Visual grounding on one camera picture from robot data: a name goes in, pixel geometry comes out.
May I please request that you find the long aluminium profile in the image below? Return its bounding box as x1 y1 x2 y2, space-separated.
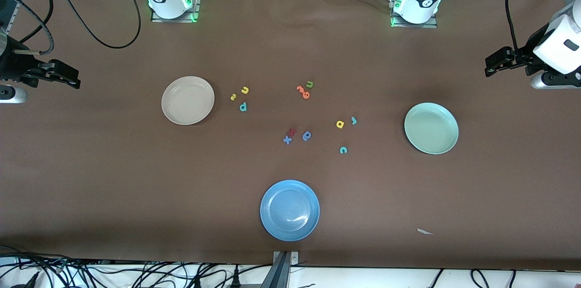
0 0 46 36

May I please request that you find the pale green plate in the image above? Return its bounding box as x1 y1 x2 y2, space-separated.
404 102 459 155

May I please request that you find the beige brown plate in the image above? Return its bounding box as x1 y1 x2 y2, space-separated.
161 76 215 125

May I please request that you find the black jack plug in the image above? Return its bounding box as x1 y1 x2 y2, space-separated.
9 271 41 288

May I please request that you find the blue plate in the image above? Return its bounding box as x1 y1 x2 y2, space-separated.
260 180 320 242

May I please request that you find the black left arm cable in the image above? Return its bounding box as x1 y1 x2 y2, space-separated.
505 0 522 52

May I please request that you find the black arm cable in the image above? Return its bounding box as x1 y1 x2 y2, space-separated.
0 0 141 55
505 0 522 52

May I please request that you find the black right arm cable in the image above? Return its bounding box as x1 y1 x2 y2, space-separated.
0 0 141 55

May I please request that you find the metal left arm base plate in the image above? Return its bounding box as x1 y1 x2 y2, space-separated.
390 0 438 29

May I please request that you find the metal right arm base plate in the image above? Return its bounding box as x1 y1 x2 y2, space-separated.
151 0 200 23

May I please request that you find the metal table bracket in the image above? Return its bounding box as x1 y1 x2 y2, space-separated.
271 251 300 288

